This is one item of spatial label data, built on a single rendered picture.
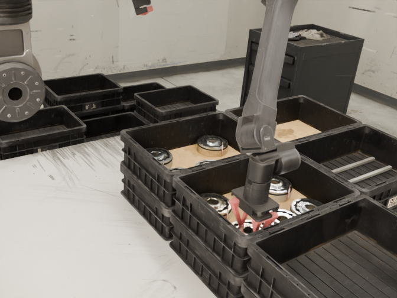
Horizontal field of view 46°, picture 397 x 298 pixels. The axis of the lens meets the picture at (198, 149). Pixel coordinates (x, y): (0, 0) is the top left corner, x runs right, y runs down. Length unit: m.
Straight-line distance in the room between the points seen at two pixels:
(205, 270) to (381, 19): 4.01
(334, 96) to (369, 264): 2.11
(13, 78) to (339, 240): 0.87
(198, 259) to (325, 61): 2.02
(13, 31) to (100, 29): 3.27
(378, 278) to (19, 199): 1.05
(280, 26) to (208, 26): 3.95
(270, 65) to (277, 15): 0.12
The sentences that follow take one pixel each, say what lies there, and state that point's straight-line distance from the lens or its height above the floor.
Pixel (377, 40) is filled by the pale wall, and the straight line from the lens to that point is 4.95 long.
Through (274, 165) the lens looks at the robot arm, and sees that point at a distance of 1.03.
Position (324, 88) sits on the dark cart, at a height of 0.61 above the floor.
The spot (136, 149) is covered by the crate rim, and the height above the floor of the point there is 0.92.
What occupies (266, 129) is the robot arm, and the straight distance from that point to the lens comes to 1.00.
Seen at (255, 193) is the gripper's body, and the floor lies 0.99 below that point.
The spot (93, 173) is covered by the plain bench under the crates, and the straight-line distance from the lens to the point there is 1.65.
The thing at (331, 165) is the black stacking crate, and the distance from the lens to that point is 1.59.
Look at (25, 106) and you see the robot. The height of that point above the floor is 1.10.
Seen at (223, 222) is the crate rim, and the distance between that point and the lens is 1.04.
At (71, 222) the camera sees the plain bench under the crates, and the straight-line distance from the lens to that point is 1.42.
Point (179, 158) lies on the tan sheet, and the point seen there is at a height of 0.83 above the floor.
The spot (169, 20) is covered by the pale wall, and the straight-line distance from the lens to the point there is 4.74.
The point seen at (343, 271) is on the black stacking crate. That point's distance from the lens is 1.15.
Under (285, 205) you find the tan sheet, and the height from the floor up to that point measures 0.83.
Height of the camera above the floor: 1.53
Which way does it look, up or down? 27 degrees down
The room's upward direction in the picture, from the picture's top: 5 degrees clockwise
